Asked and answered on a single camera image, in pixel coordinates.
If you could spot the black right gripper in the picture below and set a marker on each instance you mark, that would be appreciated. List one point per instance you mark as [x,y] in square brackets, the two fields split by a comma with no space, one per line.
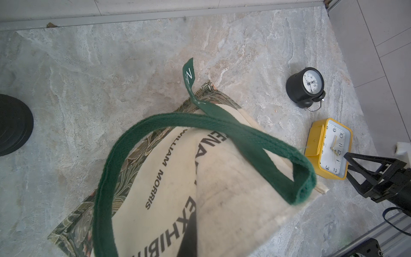
[390,181]

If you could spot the yellow square alarm clock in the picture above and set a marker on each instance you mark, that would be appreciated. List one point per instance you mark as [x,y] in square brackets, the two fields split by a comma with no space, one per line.
[328,141]

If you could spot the small black alarm clock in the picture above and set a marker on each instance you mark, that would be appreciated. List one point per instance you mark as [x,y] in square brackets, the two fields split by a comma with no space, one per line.
[306,89]

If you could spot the canvas tote bag green handles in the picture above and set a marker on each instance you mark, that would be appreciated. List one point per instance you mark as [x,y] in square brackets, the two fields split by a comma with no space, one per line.
[202,181]

